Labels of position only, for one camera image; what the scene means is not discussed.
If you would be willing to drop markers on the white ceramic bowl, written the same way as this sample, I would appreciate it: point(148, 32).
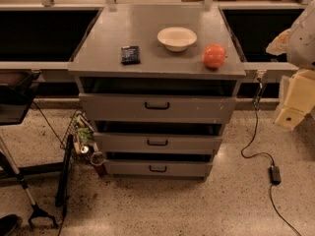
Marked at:
point(176, 39)

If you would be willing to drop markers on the wire basket with items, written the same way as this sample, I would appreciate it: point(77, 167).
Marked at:
point(83, 137)

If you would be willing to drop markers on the black flat bar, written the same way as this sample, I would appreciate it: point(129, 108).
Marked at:
point(60, 196)

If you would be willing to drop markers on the black shoe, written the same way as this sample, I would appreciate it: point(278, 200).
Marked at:
point(9, 223)

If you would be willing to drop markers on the orange apple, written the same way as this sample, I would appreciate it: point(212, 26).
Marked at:
point(213, 56)

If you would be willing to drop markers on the grey drawer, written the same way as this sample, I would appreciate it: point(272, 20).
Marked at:
point(158, 168)
point(155, 143)
point(157, 108)

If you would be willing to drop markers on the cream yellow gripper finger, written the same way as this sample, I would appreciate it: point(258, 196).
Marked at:
point(297, 99)

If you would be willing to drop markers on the red cup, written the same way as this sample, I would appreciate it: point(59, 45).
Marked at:
point(97, 161)

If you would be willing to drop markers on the dark tray stand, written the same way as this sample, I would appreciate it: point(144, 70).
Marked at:
point(17, 92)

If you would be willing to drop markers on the grey middle drawer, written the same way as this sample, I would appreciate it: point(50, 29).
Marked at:
point(155, 143)

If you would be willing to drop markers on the black power adapter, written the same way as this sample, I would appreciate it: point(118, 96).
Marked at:
point(275, 175)

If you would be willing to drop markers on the grey bottom drawer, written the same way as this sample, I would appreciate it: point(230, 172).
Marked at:
point(158, 168)

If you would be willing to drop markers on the dark blue snack packet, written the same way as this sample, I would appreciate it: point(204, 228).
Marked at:
point(130, 55)

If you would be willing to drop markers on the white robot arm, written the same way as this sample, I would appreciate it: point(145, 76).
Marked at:
point(298, 44)

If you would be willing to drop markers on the grey top drawer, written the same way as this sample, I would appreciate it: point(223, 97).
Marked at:
point(157, 108)

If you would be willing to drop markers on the grey drawer cabinet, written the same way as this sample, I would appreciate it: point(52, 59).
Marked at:
point(97, 68)

